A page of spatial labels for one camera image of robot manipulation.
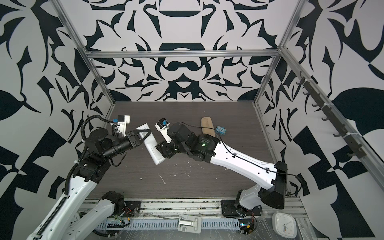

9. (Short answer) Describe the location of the blue toy figure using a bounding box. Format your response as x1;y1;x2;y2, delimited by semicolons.
216;126;227;135

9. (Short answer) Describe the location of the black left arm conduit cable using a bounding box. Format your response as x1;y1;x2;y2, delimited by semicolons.
32;114;118;240

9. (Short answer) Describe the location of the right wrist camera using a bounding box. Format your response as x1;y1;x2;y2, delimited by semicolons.
155;118;172;144

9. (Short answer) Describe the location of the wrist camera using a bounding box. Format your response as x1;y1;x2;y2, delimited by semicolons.
155;118;172;144
111;115;131;137

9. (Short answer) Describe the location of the white slotted cable duct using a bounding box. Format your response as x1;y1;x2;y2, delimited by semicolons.
96;219;240;231

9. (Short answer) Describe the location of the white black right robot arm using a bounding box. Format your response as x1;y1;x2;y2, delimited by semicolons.
155;119;288;216

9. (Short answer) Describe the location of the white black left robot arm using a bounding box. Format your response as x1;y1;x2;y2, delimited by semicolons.
28;124;153;240

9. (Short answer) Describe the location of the small circuit board green LED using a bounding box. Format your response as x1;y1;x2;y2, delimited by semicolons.
239;218;258;235

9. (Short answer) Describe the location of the beige oblong sponge block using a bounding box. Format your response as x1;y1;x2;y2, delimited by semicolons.
201;117;216;137

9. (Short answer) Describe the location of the black wall hook rail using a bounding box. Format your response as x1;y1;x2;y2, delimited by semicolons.
297;73;367;159

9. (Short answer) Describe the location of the square white clock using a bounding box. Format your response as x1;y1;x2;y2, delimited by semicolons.
272;212;297;239

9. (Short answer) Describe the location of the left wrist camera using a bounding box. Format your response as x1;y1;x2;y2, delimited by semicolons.
111;115;131;137

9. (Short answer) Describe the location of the white bracket plate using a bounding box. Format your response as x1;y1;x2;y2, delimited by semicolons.
177;215;203;234

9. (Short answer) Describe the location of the white remote control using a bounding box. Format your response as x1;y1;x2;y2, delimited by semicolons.
137;124;165;165

